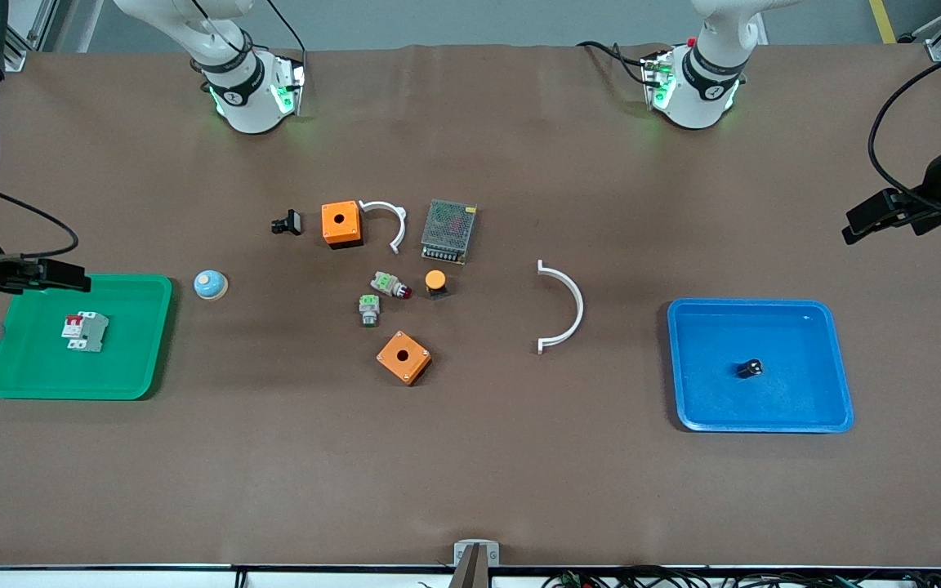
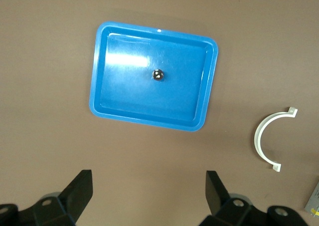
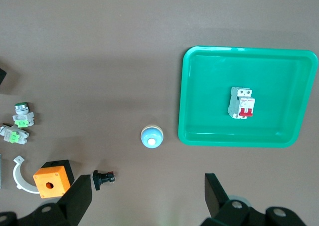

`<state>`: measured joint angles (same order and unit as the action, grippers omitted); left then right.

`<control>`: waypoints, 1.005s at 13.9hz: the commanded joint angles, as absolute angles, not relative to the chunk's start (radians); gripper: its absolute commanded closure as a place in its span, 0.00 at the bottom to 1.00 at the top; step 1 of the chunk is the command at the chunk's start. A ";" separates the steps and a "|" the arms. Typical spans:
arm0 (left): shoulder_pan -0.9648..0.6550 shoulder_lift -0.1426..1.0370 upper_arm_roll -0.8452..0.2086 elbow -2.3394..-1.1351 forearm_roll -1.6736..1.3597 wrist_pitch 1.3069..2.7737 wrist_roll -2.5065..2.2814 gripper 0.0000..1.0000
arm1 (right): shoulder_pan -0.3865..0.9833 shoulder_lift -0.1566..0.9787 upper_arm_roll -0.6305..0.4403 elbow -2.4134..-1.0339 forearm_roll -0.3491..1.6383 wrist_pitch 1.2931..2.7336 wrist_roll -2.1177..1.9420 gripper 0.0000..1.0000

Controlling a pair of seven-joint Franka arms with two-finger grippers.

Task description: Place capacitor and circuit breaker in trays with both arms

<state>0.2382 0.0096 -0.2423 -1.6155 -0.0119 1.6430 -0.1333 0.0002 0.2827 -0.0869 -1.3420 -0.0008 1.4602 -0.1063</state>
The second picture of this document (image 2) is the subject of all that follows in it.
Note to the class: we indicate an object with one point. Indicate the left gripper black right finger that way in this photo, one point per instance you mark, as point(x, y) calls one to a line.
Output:
point(219, 206)

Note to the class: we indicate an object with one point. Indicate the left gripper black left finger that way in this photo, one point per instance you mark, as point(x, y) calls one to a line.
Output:
point(72, 201)

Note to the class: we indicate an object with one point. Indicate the white half-round pipe clamp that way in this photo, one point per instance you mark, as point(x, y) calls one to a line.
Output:
point(257, 138)

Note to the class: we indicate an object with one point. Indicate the brown table mat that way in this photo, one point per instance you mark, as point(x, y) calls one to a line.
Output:
point(49, 111)

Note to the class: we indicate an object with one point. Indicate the metal mesh power supply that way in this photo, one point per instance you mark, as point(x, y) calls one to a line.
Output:
point(314, 198)

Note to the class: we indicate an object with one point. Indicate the blue plastic tray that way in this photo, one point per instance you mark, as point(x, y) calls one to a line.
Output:
point(129, 98)

